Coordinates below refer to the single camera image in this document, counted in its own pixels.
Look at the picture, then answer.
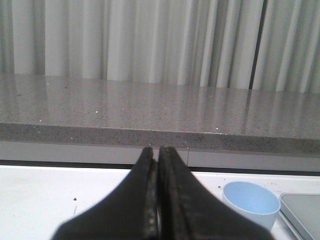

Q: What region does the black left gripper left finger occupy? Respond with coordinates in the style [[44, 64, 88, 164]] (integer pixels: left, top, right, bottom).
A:
[[53, 147, 159, 240]]

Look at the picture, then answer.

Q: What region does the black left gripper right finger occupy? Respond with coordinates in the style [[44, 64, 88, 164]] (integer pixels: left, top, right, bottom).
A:
[[157, 146, 273, 240]]

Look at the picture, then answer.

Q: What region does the light blue plastic cup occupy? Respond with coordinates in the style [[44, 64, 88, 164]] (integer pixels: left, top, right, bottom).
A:
[[222, 181, 281, 231]]

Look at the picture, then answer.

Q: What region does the silver electronic kitchen scale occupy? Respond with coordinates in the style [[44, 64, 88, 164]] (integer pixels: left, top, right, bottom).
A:
[[279, 193, 320, 240]]

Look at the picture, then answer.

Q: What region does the grey speckled stone counter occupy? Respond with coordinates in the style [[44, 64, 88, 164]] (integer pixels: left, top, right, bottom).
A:
[[0, 73, 320, 156]]

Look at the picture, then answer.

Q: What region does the white pleated curtain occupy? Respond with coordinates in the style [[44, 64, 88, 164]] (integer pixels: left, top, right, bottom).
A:
[[0, 0, 320, 94]]

